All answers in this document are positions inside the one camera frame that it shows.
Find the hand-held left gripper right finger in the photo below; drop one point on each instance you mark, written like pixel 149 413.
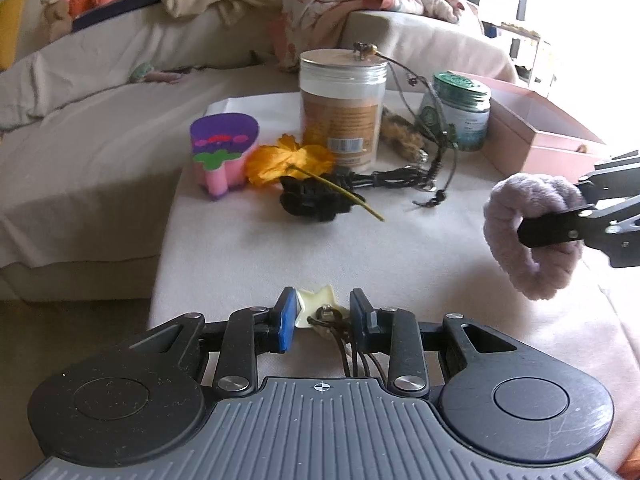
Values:
pixel 359 321

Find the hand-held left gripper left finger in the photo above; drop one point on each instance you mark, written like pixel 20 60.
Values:
pixel 286 321

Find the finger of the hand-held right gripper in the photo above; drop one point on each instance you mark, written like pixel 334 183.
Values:
pixel 550 227
pixel 612 175

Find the purple fluffy scrunchie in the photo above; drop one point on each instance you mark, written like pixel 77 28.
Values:
pixel 502 210

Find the pink cardboard box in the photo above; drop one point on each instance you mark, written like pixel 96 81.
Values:
pixel 505 130

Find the black scrunchie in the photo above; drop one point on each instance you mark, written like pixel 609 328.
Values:
pixel 305 201

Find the green lid jar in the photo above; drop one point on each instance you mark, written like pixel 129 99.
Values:
pixel 462 120

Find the clear acrylic rack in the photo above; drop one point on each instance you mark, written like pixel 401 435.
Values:
pixel 532 55

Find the orange artificial flower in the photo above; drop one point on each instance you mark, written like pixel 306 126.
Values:
pixel 280 160

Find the leopard print fur scrunchie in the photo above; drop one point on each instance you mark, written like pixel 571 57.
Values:
pixel 400 137

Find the clear plastic jar brown label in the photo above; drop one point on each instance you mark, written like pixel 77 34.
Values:
pixel 340 110

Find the white paper sheet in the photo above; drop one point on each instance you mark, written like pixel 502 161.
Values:
pixel 265 106

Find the beige sofa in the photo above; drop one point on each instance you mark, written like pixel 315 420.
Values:
pixel 100 135

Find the small green plush toy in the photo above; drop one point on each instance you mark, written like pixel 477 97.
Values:
pixel 142 71

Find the dark blue cushion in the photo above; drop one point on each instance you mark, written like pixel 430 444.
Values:
pixel 125 5

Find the orange plush toy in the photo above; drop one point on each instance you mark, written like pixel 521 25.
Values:
pixel 82 2

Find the beige plush toy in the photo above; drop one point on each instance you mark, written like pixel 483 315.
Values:
pixel 56 17

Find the yellow cushion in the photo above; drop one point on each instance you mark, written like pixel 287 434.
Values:
pixel 11 30

